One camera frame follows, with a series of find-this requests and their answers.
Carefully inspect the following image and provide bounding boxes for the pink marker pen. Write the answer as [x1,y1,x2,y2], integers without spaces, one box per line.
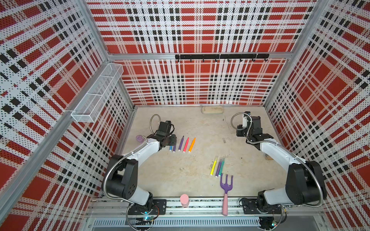
[183,137,189,153]

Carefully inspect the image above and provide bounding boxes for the orange marker pen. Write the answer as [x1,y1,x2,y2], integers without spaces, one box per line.
[188,138,196,153]

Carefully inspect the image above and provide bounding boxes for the yellow marker pen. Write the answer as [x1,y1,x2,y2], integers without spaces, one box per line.
[210,157,218,176]

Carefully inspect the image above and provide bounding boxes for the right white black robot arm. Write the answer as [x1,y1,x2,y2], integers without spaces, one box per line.
[234,111,327,214]

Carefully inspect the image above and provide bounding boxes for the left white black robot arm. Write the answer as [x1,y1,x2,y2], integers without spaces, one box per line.
[102,120,177,214]

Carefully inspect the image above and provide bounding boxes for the purple smiley toy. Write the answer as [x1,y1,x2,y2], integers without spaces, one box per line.
[136,135,145,143]

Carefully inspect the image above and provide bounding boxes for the pink cylindrical cup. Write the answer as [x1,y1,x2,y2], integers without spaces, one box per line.
[180,194,190,208]

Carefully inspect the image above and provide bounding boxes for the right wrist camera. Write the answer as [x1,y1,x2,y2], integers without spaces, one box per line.
[242,115,250,128]

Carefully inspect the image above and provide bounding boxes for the purple garden fork pink handle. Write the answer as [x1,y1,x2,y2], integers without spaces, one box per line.
[220,174,234,216]

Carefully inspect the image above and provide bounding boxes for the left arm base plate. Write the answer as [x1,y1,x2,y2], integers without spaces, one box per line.
[128,199,167,215]

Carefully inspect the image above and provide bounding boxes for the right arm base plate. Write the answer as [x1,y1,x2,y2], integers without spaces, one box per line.
[239,197,281,214]

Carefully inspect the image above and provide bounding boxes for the black hook rail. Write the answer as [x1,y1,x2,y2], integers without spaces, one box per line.
[175,54,270,60]

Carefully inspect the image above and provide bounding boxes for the white wire mesh shelf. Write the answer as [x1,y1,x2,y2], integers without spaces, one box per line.
[71,63,123,123]

